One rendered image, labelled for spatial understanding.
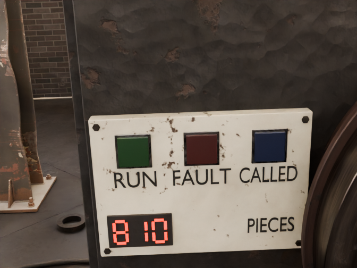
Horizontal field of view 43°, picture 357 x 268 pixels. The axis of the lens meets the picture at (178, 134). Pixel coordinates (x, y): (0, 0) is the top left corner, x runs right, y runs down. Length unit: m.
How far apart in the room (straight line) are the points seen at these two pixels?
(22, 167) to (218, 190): 2.77
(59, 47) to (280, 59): 6.20
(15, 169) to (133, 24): 2.81
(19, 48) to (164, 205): 2.89
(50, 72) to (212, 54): 6.27
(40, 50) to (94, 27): 6.22
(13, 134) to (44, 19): 3.67
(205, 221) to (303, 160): 0.14
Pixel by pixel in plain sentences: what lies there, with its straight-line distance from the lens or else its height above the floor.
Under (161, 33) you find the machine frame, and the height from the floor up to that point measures 1.33.
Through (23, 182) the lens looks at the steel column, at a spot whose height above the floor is 0.17.
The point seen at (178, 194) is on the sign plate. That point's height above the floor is 1.14.
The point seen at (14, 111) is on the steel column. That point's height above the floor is 0.68.
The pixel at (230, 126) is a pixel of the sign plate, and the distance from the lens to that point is 0.52.
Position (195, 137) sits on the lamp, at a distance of 0.52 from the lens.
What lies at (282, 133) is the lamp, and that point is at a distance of 0.53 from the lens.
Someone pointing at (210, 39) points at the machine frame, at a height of 1.32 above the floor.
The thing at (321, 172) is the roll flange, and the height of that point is 1.19.
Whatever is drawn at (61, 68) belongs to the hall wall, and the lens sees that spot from 6.71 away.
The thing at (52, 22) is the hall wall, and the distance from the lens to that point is 6.67.
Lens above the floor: 1.37
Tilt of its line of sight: 17 degrees down
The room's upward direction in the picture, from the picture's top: 2 degrees counter-clockwise
